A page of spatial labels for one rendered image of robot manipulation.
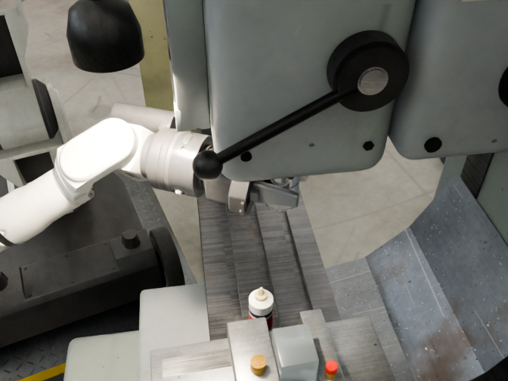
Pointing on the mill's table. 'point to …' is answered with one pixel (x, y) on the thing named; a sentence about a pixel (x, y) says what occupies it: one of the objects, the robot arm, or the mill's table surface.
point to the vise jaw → (259, 336)
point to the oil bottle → (261, 306)
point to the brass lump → (258, 364)
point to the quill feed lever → (388, 51)
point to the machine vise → (331, 335)
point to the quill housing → (292, 83)
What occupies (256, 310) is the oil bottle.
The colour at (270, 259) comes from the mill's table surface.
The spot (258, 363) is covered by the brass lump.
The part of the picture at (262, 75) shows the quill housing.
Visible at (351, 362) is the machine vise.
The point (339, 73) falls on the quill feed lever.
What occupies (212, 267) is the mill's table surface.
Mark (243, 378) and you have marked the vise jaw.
